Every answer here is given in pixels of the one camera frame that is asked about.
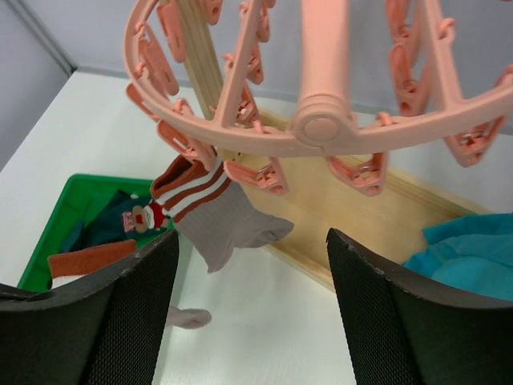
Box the wooden hanging rack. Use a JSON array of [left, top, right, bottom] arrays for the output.
[[158, 0, 494, 292]]

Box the pink round clip hanger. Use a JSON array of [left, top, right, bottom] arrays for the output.
[[123, 1, 512, 196]]

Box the teal cloth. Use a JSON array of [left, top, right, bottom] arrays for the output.
[[403, 213, 512, 301]]

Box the dark teal christmas sock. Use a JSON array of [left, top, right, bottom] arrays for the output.
[[59, 190, 172, 253]]

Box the green plastic tray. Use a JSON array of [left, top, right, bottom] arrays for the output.
[[18, 174, 159, 292]]

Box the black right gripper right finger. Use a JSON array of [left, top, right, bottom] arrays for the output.
[[326, 229, 512, 384]]

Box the pink hanger clip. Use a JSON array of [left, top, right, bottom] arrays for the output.
[[156, 120, 216, 172], [224, 157, 289, 196]]

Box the grey sock red striped cuff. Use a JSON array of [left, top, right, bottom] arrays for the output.
[[151, 156, 294, 274]]

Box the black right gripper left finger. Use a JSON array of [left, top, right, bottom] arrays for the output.
[[1, 229, 179, 384]]

